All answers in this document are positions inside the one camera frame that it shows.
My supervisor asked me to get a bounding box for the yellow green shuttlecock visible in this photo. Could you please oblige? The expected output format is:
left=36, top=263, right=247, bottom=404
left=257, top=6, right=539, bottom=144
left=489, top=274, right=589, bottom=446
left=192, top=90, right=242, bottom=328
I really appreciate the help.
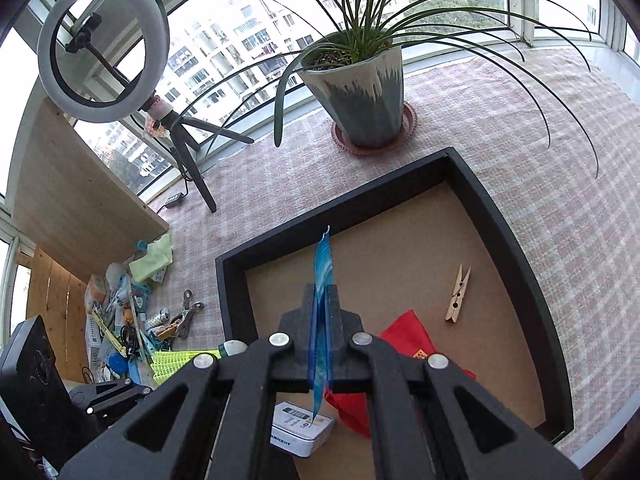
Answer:
left=151, top=339, right=248, bottom=385

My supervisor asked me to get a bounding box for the wooden clothespin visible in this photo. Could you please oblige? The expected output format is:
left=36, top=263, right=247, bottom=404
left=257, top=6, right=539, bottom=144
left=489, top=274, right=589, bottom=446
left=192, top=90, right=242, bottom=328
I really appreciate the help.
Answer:
left=445, top=264, right=471, bottom=323

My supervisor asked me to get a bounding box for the black tray with cork base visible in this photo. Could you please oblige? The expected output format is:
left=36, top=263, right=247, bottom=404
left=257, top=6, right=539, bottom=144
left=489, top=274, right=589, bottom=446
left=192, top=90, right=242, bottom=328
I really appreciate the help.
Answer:
left=216, top=148, right=573, bottom=451

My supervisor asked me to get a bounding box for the white metal tin box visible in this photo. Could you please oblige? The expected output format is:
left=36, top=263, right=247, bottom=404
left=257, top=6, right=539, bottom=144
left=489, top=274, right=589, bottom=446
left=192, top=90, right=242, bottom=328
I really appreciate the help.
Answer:
left=270, top=402, right=335, bottom=458

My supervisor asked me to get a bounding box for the red fabric pouch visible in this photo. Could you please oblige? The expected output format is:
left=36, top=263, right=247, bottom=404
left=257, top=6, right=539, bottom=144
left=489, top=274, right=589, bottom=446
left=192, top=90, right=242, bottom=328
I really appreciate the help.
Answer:
left=323, top=309, right=478, bottom=440

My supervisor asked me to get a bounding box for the wooden board panel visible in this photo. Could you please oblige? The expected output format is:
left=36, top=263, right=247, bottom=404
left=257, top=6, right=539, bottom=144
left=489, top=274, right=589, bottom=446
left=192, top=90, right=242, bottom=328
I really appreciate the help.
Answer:
left=12, top=99, right=168, bottom=282

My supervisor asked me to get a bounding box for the green sponge cloth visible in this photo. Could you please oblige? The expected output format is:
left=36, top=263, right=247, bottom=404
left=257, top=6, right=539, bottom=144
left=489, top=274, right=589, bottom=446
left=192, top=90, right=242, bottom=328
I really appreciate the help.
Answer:
left=129, top=233, right=172, bottom=283

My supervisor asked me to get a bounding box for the potted green plant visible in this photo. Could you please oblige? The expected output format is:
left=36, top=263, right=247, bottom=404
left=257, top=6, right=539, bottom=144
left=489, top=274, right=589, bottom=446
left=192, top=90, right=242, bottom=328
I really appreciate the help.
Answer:
left=177, top=0, right=601, bottom=180

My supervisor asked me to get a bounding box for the pink plaid tablecloth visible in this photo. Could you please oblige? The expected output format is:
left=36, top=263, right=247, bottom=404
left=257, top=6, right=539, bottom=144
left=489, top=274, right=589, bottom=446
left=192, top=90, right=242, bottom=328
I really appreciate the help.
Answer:
left=151, top=48, right=639, bottom=455

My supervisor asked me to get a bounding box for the black tripod stand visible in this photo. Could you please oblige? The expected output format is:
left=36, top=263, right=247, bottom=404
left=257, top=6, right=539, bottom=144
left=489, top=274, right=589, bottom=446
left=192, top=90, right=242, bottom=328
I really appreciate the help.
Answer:
left=65, top=12, right=254, bottom=212

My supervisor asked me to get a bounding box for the white ring light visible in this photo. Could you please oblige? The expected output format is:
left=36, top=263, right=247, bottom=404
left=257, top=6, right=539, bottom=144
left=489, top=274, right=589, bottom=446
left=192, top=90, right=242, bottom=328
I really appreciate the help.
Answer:
left=37, top=0, right=170, bottom=124

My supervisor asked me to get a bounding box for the blue marbled stick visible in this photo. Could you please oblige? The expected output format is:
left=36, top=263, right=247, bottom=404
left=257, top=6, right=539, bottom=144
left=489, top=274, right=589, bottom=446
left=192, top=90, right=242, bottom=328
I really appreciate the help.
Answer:
left=308, top=226, right=333, bottom=419

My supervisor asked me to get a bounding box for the pink pot saucer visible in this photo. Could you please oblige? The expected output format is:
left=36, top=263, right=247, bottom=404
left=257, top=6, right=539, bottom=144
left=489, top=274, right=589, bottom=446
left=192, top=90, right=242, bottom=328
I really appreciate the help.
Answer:
left=330, top=102, right=418, bottom=157

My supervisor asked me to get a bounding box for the silver metal clamp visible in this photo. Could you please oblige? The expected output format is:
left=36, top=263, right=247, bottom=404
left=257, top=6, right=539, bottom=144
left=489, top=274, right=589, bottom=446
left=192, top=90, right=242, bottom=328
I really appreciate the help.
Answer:
left=170, top=289, right=204, bottom=339

